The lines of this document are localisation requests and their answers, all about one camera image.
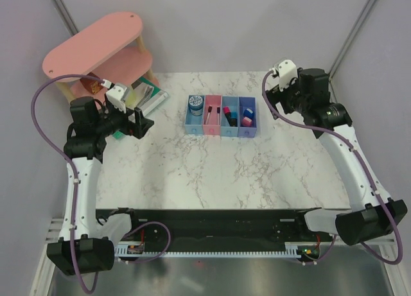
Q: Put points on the pink white eraser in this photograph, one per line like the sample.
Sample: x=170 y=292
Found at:
x=246 y=122

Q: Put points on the light blue middle bin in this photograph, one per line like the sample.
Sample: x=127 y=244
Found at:
x=233 y=103

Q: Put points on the blue white eraser block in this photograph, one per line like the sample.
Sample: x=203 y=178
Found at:
x=248 y=113

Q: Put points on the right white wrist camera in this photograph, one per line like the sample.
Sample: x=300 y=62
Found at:
x=286 y=71

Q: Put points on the green spiral notebook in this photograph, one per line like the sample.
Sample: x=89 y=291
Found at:
x=148 y=97

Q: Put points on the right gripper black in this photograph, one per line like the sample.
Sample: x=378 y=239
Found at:
x=275 y=95

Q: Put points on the pink bin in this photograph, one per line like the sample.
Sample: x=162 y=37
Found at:
x=215 y=101

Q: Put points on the pink three-tier wooden shelf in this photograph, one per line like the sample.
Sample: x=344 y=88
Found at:
x=111 y=48

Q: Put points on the white blue pen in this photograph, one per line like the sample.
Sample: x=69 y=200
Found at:
x=209 y=110

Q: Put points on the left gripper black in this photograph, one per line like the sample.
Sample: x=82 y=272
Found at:
x=138 y=128

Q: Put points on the pink black highlighter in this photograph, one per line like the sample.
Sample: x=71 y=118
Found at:
x=227 y=113

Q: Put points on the purple blue bin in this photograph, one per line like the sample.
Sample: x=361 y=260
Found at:
x=244 y=103

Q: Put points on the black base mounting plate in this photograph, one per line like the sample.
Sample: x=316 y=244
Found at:
x=222 y=231

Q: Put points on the light blue left bin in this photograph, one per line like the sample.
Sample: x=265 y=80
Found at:
x=194 y=124

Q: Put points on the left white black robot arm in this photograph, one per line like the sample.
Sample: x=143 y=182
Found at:
x=83 y=246

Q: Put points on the white cable duct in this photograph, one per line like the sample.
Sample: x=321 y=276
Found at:
x=131 y=249
x=292 y=251

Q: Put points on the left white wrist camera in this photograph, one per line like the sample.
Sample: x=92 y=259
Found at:
x=117 y=95

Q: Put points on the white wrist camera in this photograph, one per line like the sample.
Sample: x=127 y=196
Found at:
x=286 y=71
x=117 y=95

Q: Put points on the right white cable duct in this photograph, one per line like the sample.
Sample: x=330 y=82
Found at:
x=292 y=251

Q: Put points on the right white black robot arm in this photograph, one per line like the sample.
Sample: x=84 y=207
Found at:
x=373 y=213

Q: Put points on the blue tape roll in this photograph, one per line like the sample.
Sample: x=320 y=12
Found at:
x=195 y=105

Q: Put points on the left white cable duct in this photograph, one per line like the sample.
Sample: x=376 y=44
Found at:
x=131 y=249

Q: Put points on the light blue bin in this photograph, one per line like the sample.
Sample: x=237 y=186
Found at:
x=194 y=124
x=233 y=103

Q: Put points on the red brown patterned box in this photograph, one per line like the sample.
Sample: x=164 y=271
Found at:
x=92 y=83

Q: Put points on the pale yellow cylinder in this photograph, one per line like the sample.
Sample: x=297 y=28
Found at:
x=131 y=99

